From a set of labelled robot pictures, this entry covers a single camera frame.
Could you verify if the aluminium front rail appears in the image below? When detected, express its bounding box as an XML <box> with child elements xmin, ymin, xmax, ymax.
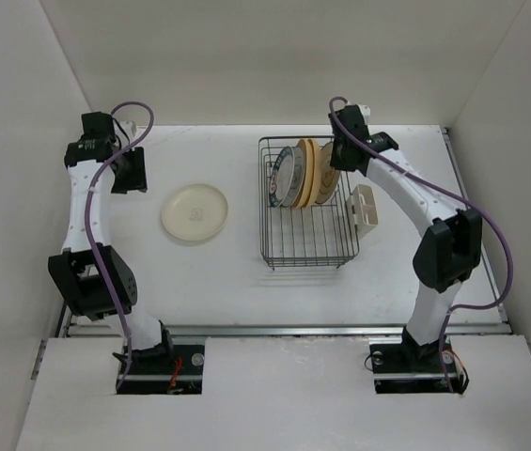
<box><xmin>58</xmin><ymin>322</ymin><xmax>512</xmax><ymax>337</ymax></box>

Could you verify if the white cutlery holder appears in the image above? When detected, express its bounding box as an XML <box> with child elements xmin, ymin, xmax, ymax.
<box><xmin>345</xmin><ymin>184</ymin><xmax>379</xmax><ymax>240</ymax></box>

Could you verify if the aluminium rail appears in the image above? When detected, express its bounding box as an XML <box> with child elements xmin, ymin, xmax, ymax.
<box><xmin>439</xmin><ymin>128</ymin><xmax>508</xmax><ymax>324</ymax></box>
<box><xmin>58</xmin><ymin>322</ymin><xmax>512</xmax><ymax>337</ymax></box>
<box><xmin>55</xmin><ymin>129</ymin><xmax>124</xmax><ymax>337</ymax></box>

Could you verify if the cream plate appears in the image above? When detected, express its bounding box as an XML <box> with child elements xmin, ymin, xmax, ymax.
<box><xmin>161</xmin><ymin>183</ymin><xmax>228</xmax><ymax>242</ymax></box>

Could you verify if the wire dish rack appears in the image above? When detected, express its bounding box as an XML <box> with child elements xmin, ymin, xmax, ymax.
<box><xmin>258</xmin><ymin>136</ymin><xmax>360</xmax><ymax>269</ymax></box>

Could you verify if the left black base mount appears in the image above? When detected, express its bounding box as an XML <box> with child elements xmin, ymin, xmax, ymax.
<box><xmin>113</xmin><ymin>341</ymin><xmax>205</xmax><ymax>396</ymax></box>

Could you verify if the white plate dark rim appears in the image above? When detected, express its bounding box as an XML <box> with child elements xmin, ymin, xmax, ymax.
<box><xmin>315</xmin><ymin>142</ymin><xmax>340</xmax><ymax>204</ymax></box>

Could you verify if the orange plate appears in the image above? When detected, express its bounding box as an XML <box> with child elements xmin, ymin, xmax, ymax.
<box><xmin>298</xmin><ymin>138</ymin><xmax>322</xmax><ymax>208</ymax></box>
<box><xmin>291</xmin><ymin>138</ymin><xmax>315</xmax><ymax>209</ymax></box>

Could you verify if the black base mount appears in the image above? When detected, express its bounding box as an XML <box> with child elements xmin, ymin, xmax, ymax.
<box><xmin>368</xmin><ymin>342</ymin><xmax>470</xmax><ymax>395</ymax></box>
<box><xmin>113</xmin><ymin>341</ymin><xmax>205</xmax><ymax>396</ymax></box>

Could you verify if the white plate green lettered rim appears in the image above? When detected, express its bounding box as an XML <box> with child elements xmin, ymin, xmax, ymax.
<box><xmin>268</xmin><ymin>147</ymin><xmax>305</xmax><ymax>208</ymax></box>

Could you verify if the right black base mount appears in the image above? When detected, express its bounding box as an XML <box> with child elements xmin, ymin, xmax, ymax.
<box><xmin>368</xmin><ymin>342</ymin><xmax>470</xmax><ymax>395</ymax></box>

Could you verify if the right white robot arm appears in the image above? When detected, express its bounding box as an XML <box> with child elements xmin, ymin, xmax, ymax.
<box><xmin>328</xmin><ymin>104</ymin><xmax>482</xmax><ymax>370</ymax></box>

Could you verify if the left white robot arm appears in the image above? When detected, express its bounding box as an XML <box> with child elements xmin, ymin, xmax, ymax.
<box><xmin>48</xmin><ymin>112</ymin><xmax>175</xmax><ymax>373</ymax></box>

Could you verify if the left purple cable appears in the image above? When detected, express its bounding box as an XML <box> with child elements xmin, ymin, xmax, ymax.
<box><xmin>85</xmin><ymin>101</ymin><xmax>155</xmax><ymax>391</ymax></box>

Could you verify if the left side aluminium rail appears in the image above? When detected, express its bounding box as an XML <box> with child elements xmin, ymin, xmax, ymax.
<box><xmin>55</xmin><ymin>129</ymin><xmax>124</xmax><ymax>337</ymax></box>

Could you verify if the right side aluminium rail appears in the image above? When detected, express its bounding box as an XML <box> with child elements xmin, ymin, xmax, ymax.
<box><xmin>439</xmin><ymin>128</ymin><xmax>508</xmax><ymax>324</ymax></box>

